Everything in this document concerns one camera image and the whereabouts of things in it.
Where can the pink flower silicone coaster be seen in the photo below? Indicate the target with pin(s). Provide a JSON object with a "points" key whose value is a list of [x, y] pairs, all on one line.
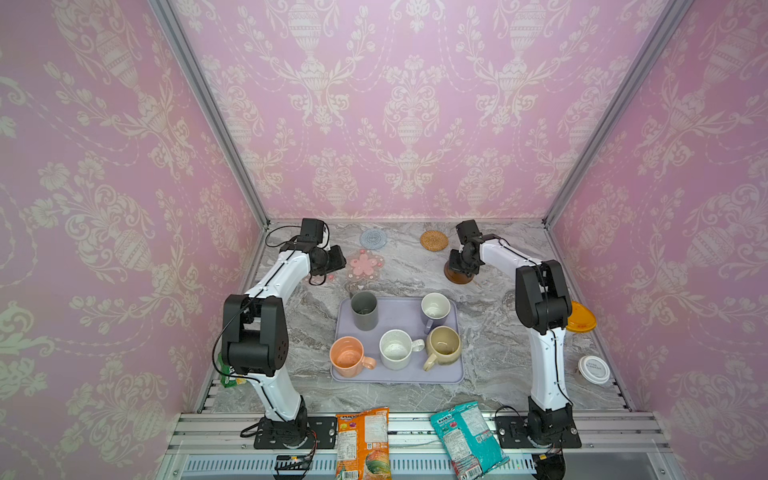
{"points": [[364, 265]]}

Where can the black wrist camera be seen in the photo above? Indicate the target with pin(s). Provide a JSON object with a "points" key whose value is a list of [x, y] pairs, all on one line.
{"points": [[468, 232], [313, 232]]}

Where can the white mug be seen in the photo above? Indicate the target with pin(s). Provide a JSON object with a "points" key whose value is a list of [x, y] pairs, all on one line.
{"points": [[396, 348]]}

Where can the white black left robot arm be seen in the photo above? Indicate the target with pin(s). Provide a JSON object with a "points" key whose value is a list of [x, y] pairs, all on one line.
{"points": [[254, 346]]}

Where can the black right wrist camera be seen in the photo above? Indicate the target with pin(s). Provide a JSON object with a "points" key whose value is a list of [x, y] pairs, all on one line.
{"points": [[468, 232]]}

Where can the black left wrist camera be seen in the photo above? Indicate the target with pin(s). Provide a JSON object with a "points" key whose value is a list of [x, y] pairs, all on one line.
{"points": [[313, 232]]}

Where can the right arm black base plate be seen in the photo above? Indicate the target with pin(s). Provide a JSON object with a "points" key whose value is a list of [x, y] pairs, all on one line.
{"points": [[511, 432]]}

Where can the beige yellow mug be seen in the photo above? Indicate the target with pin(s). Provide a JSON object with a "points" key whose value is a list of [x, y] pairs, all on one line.
{"points": [[443, 347]]}

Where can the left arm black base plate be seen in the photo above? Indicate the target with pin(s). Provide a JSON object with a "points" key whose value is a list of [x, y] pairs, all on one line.
{"points": [[320, 432]]}

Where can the aluminium frame post right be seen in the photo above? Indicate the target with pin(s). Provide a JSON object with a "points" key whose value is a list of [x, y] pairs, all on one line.
{"points": [[666, 25]]}

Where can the peach orange mug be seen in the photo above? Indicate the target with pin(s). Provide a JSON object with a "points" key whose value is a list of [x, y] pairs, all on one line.
{"points": [[348, 358]]}

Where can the blue woven round coaster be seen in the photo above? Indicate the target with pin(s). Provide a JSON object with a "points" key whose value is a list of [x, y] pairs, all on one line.
{"points": [[373, 239]]}

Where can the teal snack bag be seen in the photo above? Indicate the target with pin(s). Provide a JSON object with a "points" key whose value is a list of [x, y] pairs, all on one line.
{"points": [[470, 444]]}

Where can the woven rattan round coaster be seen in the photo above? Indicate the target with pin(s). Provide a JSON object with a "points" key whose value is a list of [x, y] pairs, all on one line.
{"points": [[434, 241]]}

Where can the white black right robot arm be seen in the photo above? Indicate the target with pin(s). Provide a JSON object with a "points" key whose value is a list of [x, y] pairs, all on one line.
{"points": [[543, 305]]}

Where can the brown wooden round coaster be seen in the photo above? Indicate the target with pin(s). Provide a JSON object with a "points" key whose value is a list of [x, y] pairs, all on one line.
{"points": [[456, 277]]}

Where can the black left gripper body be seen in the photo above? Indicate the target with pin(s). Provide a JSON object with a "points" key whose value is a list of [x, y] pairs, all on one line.
{"points": [[328, 261]]}

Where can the lavender mug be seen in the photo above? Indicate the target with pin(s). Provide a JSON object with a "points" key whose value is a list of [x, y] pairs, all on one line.
{"points": [[435, 309]]}

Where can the aluminium frame post left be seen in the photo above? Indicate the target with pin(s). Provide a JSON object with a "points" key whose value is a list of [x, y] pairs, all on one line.
{"points": [[194, 74]]}

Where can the grey mug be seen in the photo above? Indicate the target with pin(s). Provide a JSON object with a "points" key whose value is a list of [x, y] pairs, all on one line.
{"points": [[364, 306]]}

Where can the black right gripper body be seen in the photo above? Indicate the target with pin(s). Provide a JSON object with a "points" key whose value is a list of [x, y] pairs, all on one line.
{"points": [[457, 264]]}

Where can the aluminium frame post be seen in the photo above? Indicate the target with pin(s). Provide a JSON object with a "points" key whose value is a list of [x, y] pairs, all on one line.
{"points": [[666, 25], [194, 74]]}

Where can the green snack packet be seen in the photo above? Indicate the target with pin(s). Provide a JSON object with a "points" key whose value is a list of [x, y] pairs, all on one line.
{"points": [[227, 375]]}

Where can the orange snack bag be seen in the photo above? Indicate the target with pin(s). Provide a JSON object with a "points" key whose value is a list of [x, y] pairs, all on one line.
{"points": [[362, 446]]}

